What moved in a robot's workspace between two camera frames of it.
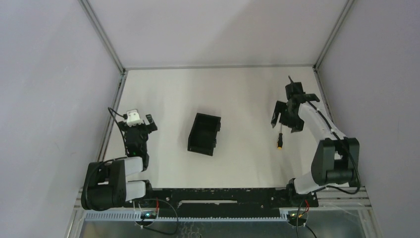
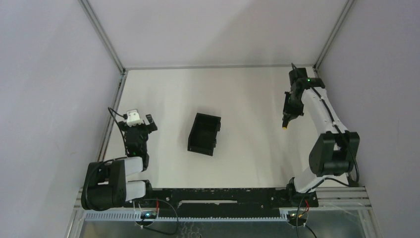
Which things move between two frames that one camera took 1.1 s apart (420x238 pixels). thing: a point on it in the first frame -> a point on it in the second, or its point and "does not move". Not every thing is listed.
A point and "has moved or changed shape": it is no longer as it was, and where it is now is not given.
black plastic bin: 203,137 does not move
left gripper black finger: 152,126 does not move
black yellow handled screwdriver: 280,138 has moved or changed shape
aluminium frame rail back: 214,66 does not move
